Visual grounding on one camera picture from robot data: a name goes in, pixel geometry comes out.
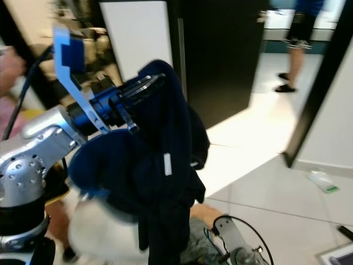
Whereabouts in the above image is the navy blue garment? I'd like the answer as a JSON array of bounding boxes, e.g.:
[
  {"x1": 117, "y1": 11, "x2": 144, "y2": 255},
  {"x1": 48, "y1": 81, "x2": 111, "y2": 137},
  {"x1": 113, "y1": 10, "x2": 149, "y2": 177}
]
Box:
[{"x1": 67, "y1": 59, "x2": 210, "y2": 265}]

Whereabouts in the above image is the black door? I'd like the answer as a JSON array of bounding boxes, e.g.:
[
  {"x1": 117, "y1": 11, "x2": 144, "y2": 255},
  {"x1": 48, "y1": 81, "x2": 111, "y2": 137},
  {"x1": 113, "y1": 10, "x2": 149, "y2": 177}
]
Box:
[{"x1": 176, "y1": 0, "x2": 271, "y2": 129}]

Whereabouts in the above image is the clear plastic packet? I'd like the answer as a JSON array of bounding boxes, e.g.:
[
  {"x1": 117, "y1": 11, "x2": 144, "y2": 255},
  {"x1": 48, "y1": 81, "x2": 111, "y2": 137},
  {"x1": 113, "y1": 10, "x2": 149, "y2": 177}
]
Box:
[{"x1": 307, "y1": 169, "x2": 340, "y2": 194}]

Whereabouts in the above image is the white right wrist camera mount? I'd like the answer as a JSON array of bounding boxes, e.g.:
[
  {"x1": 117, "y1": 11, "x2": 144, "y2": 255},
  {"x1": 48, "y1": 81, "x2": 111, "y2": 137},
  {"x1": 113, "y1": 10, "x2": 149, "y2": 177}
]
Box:
[{"x1": 212, "y1": 216, "x2": 243, "y2": 255}]

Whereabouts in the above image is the tan cloth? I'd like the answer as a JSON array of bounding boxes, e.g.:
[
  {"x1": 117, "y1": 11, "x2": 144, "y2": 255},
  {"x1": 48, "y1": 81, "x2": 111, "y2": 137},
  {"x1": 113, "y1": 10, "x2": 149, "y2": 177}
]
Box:
[{"x1": 190, "y1": 203, "x2": 221, "y2": 230}]

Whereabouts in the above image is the grey garment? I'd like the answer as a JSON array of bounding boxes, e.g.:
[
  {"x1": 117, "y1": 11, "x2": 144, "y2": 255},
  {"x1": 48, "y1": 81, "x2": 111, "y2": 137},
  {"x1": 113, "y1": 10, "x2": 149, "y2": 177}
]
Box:
[{"x1": 185, "y1": 221, "x2": 224, "y2": 265}]

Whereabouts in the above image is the black elongated device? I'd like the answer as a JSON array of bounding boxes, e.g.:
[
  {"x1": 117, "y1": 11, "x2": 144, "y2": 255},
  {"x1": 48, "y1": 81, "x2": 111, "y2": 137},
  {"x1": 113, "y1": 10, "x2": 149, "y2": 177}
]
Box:
[{"x1": 338, "y1": 225, "x2": 353, "y2": 241}]

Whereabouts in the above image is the pink shirted person's left hand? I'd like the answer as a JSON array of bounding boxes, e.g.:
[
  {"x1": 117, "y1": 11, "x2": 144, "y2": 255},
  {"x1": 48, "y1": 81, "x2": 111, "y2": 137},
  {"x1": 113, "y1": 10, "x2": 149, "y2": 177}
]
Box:
[{"x1": 0, "y1": 49, "x2": 28, "y2": 100}]

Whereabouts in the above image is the person in printed black shorts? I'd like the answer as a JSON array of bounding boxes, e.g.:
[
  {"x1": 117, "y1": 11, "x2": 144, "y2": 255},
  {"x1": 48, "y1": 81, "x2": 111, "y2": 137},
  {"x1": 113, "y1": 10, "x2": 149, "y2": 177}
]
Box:
[{"x1": 275, "y1": 0, "x2": 326, "y2": 93}]

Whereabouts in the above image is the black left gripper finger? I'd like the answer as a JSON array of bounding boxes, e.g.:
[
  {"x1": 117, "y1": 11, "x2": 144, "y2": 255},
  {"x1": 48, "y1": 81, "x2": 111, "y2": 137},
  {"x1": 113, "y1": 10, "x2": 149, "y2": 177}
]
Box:
[
  {"x1": 121, "y1": 73, "x2": 167, "y2": 96},
  {"x1": 123, "y1": 84, "x2": 161, "y2": 107}
]

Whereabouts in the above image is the white plastic chair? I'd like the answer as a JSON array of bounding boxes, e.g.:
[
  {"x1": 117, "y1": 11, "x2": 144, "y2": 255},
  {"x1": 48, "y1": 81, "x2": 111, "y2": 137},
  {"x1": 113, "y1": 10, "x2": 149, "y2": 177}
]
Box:
[{"x1": 67, "y1": 193, "x2": 144, "y2": 261}]

